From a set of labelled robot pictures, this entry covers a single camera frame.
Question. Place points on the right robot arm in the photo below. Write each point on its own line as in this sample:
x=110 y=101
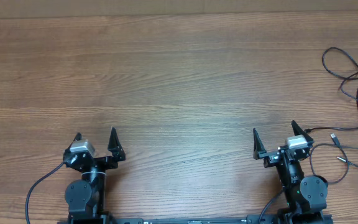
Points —
x=305 y=195

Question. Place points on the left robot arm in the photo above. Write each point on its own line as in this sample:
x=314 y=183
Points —
x=86 y=197

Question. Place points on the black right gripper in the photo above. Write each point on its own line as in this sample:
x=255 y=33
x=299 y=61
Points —
x=271 y=159

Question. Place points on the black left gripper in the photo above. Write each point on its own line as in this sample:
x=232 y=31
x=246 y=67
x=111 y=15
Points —
x=117 y=153

